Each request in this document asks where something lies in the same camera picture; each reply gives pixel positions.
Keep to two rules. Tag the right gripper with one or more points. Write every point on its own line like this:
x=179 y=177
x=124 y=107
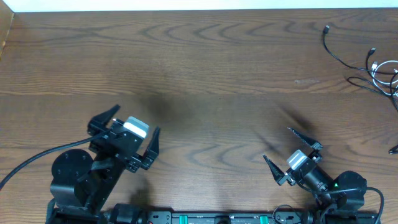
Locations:
x=279 y=175

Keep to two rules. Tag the cardboard box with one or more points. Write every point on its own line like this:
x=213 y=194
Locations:
x=6 y=18

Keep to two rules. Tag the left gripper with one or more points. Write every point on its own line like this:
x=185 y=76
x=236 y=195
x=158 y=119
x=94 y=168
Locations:
x=149 y=159

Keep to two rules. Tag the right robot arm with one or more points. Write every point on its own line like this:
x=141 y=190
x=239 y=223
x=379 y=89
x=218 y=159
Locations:
x=338 y=200

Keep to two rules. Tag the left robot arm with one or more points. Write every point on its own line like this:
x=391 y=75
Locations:
x=82 y=184

